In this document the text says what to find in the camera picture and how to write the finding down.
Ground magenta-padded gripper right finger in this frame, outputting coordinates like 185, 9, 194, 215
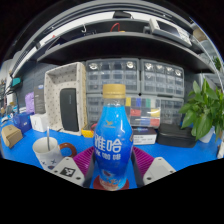
131, 145, 177, 188

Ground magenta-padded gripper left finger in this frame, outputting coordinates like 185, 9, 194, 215
49, 145, 97, 188

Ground blue drink bottle gold cap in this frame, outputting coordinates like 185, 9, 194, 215
92, 83, 134, 192

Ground thin stirring spoon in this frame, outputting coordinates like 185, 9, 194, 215
45, 125, 52, 152

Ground black box white label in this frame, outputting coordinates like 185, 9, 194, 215
132, 126, 158, 146

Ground flat black case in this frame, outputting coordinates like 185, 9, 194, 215
156, 123, 198, 149

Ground yellow multimeter red leads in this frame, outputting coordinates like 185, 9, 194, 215
80, 123, 98, 139

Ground small white box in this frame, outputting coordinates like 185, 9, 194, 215
29, 112, 49, 133

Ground black rectangular case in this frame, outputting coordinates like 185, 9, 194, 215
59, 87, 80, 133

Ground clear box colourful parts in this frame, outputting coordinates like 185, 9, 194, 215
124, 96, 162, 128

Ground dark blue box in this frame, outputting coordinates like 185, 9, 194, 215
12, 111, 33, 134

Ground brown cardboard box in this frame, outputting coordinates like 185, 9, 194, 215
0, 124, 24, 149

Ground white power adapter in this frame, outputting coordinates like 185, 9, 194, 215
216, 139, 224, 159

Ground green potted plant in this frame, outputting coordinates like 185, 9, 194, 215
179, 79, 224, 141

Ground dark grey upright box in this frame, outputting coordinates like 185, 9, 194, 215
33, 85, 47, 115

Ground purple pouch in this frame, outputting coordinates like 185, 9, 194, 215
24, 91, 36, 115

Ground black overhead shelf unit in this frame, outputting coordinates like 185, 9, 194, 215
9, 11, 214, 73

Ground white mug orange handle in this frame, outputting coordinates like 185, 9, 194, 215
32, 136, 78, 171

